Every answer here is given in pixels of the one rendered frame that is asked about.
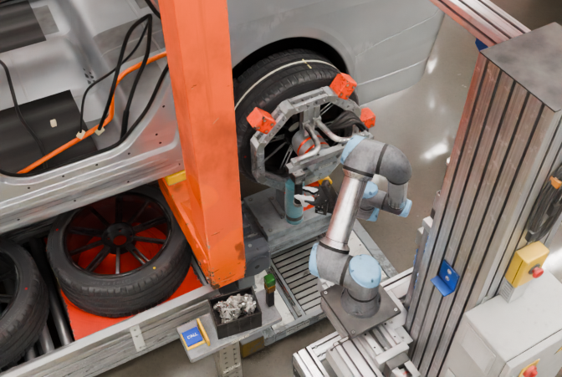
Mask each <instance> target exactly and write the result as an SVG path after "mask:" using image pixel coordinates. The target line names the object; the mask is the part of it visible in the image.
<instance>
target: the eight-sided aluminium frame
mask: <svg viewBox="0 0 562 377"><path fill-rule="evenodd" d="M328 102H332V103H333V104H336V105H338V106H339V107H340V108H342V109H344V110H351V111H353V112H354V113H355V114H356V115H357V116H358V117H359V118H360V115H361V108H360V107H359V106H358V105H357V104H356V102H354V101H353V100H352V99H349V98H348V99H341V98H338V95H337V94H336V93H335V92H334V91H333V90H332V88H331V87H329V86H325V87H321V88H320V89H316V90H313V91H310V92H308V93H306V94H301V95H299V96H296V97H293V98H291V99H286V100H285V101H282V102H281V103H280V104H279V105H278V107H277V108H276V110H275V111H274V112H273V113H272V114H271V116H272V117H273V119H274V120H275V121H276V125H275V126H274V127H273V128H272V129H271V130H270V131H269V132H268V134H267V135H266V134H264V133H262V132H260V131H257V132H256V133H255V135H253V137H252V138H251V140H250V146H251V164H252V169H251V171H252V175H253V177H254V178H255V180H256V181H257V182H258V183H261V185H262V184H264V185H266V186H270V187H272V188H275V189H278V190H281V191H283V192H285V188H286V186H285V182H286V180H287V179H289V178H290V177H286V178H283V177H281V176H277V175H275V174H272V173H270V172H267V171H265V164H264V147H265V146H266V145H267V144H268V142H269V141H270V140H271V139H272V138H273V137H274V136H275V135H276V134H277V132H278V131H279V130H280V129H281V128H282V126H283V125H284V124H285V123H286V121H287V120H288V119H289V118H290V117H291V116H292V115H295V114H297V113H299V112H302V111H303V110H309V109H311V108H314V107H315V106H317V105H322V104H325V103H328ZM356 134H359V128H358V127H357V126H356V125H352V126H350V127H348V128H345V136H344V137H350V136H352V135H356ZM341 155H342V153H341V154H339V155H336V157H337V160H338V161H337V165H338V164H339V163H340V158H341ZM337 165H336V166H337ZM335 168H336V167H335ZM304 172H305V182H304V185H305V186H307V185H308V184H311V183H313V182H316V181H319V180H321V179H322V180H323V179H324V178H325V177H327V176H329V175H330V174H331V172H332V171H331V172H330V173H329V174H328V175H326V176H315V175H314V174H313V173H312V171H310V170H309V169H308V170H305V171H304Z"/></svg>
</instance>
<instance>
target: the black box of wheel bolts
mask: <svg viewBox="0 0 562 377"><path fill-rule="evenodd" d="M207 301H208V303H209V309H210V314H211V317H212V321H213V325H214V328H215V330H216V333H217V338H218V339H223V338H226V337H229V336H232V335H234V334H240V333H242V332H245V331H248V330H251V329H255V328H258V327H262V310H261V308H260V306H259V303H258V300H257V297H256V294H255V292H254V290H253V286H251V287H247V288H242V289H239V290H236V291H233V292H230V293H225V294H222V295H219V296H216V297H213V298H208V299H207Z"/></svg>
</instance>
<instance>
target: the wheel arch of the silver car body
mask: <svg viewBox="0 0 562 377"><path fill-rule="evenodd" d="M294 48H305V49H310V50H314V51H316V52H318V53H321V54H323V55H324V56H325V57H326V58H327V59H328V60H329V61H330V62H331V63H332V64H333V65H334V66H335V67H336V68H337V69H338V70H339V71H340V72H341V73H343V74H348V75H349V76H350V77H351V72H350V67H349V65H348V63H347V61H346V59H345V57H344V55H343V54H342V53H341V52H340V51H339V50H338V49H337V48H336V47H335V46H334V45H333V44H331V43H329V42H327V41H325V40H323V39H322V38H316V37H313V36H305V35H298V36H290V37H286V38H280V39H277V40H274V41H272V42H270V43H266V44H264V45H263V46H261V47H259V48H257V49H255V50H253V51H252V52H251V53H249V54H248V55H246V56H245V57H244V58H242V59H241V60H240V61H239V62H241V61H244V62H245V63H246V64H247V69H248V68H251V66H252V65H254V64H255V63H257V62H258V61H259V60H263V59H264V58H267V57H268V56H269V55H272V54H273V53H277V52H280V51H281V52H282V51H284V50H288V49H294ZM239 62H237V63H236V64H235V65H234V66H233V67H232V78H236V73H235V70H234V67H235V66H236V65H237V64H238V63H239ZM351 78H352V77H351Z"/></svg>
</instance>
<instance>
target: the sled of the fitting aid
mask: <svg viewBox="0 0 562 377"><path fill-rule="evenodd" d="M241 207H242V211H243V213H244V215H245V216H246V218H247V219H248V221H249V222H250V224H251V227H250V228H251V229H252V231H253V233H255V232H257V233H261V234H262V235H263V233H262V231H261V230H260V228H259V227H258V224H257V223H256V222H255V221H254V219H253V217H252V215H251V214H250V212H249V211H248V209H247V208H246V206H245V205H244V203H243V201H241ZM331 217H332V215H330V216H328V217H325V218H322V219H320V220H318V221H316V222H312V223H310V224H309V225H306V226H304V227H301V228H299V229H296V230H294V231H292V232H289V233H287V234H284V235H282V236H280V237H277V238H274V239H273V240H270V241H268V240H267V239H266V237H264V238H265V240H266V242H267V243H268V245H269V246H270V252H271V255H273V254H275V253H277V252H281V251H283V250H284V249H287V248H289V247H292V246H294V245H296V244H299V243H301V242H304V241H306V240H308V239H310V238H312V237H316V236H318V235H319V234H322V233H324V232H327V230H328V227H329V224H330V220H331ZM263 236H264V235H263Z"/></svg>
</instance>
